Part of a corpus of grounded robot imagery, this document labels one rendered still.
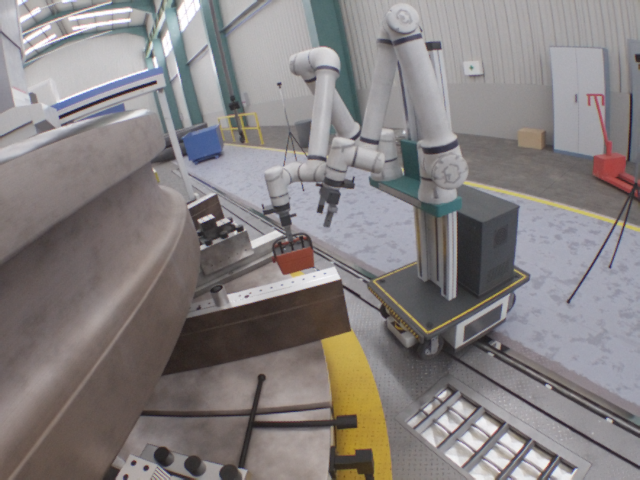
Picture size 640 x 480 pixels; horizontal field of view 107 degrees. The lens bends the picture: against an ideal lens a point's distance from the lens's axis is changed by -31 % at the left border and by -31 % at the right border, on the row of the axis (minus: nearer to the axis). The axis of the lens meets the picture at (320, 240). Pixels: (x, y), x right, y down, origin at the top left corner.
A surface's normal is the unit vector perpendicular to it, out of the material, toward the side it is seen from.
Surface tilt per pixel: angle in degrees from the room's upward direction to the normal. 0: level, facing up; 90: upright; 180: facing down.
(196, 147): 90
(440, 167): 95
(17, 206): 90
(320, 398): 0
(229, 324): 90
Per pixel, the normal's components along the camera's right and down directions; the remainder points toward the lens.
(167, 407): -0.19, -0.88
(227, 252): 0.54, 0.28
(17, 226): 0.97, -0.11
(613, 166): 0.04, 0.44
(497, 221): 0.36, 0.36
